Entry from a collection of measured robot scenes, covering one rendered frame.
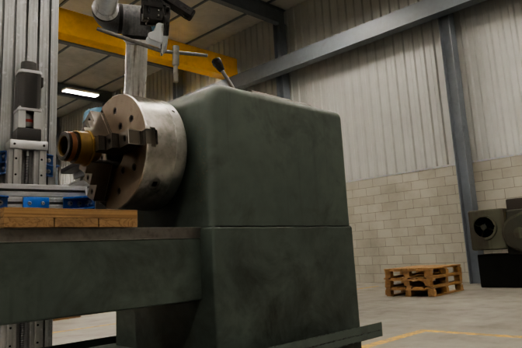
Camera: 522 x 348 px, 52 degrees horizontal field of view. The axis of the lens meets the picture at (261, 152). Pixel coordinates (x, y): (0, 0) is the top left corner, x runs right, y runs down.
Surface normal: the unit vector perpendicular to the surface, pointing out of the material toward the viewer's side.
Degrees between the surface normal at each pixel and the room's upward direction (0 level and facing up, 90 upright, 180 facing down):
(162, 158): 104
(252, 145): 90
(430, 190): 90
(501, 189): 90
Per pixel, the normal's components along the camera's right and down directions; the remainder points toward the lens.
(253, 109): 0.70, -0.17
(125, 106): -0.71, -0.10
